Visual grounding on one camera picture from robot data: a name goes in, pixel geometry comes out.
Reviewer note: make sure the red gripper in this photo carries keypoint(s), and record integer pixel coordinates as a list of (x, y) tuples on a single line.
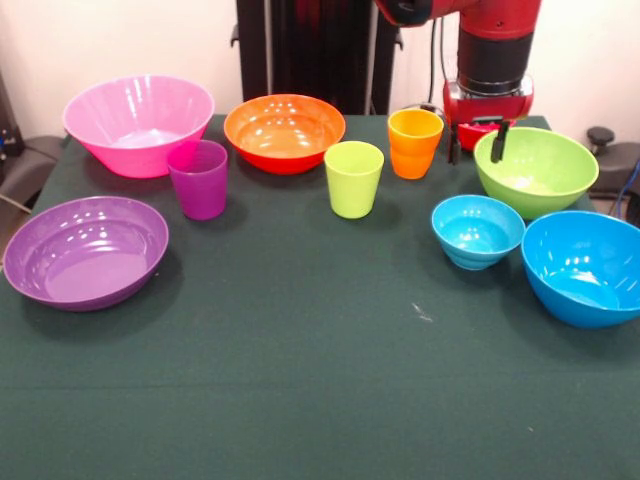
[(480, 107)]

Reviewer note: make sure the green bowl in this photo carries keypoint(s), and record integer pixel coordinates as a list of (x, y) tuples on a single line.
[(542, 165)]

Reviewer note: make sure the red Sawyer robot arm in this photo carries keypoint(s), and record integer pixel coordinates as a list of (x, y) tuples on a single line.
[(495, 50)]

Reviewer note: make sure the small red bowl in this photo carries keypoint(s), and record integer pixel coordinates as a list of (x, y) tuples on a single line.
[(472, 137)]

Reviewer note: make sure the orange cup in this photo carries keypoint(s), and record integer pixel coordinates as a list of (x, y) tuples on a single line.
[(412, 160)]

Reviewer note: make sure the small blue bowl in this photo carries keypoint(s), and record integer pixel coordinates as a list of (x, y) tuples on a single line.
[(475, 235)]

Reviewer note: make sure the green cup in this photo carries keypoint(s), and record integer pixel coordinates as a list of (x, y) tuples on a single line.
[(352, 185)]

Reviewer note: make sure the dark grey stand base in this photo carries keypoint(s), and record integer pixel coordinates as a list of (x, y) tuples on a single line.
[(30, 165), (615, 165)]

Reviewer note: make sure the large blue bowl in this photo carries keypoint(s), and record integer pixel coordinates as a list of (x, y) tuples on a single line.
[(575, 260)]

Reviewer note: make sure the orange bowl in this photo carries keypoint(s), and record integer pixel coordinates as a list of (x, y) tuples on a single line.
[(285, 130)]

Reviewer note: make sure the dark green tablecloth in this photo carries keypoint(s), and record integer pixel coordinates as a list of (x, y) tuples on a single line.
[(300, 350)]

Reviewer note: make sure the purple cup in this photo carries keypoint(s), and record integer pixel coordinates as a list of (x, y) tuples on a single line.
[(200, 190)]

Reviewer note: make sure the large pink bowl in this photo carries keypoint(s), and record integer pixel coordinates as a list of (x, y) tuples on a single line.
[(135, 110)]

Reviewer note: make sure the purple bowl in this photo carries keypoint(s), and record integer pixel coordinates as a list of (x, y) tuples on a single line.
[(85, 255)]

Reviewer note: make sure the black device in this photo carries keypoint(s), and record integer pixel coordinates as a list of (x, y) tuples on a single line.
[(7, 125)]

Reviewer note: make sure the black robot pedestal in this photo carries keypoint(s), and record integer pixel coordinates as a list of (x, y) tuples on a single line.
[(310, 50)]

